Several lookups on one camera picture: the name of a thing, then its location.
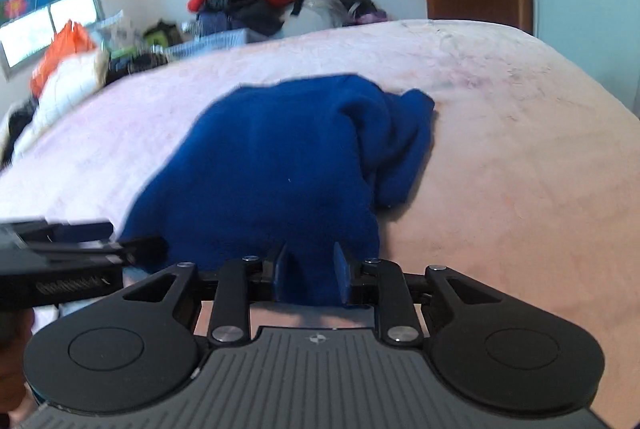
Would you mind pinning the blue knit garment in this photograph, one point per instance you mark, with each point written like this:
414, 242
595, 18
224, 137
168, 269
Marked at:
304, 166

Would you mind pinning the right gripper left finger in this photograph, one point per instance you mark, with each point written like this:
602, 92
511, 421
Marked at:
272, 277

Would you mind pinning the blue plastic basket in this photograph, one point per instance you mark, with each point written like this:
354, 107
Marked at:
219, 41

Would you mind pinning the orange plastic bag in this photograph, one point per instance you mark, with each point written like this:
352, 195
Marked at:
72, 39

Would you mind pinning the person's left hand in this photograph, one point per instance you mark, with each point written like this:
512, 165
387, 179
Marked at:
17, 330

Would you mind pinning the white folded cloth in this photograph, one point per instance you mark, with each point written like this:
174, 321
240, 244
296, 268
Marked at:
75, 80

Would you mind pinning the pink bed blanket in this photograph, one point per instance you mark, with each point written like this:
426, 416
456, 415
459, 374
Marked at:
532, 186

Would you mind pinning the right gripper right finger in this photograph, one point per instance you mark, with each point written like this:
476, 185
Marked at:
349, 272

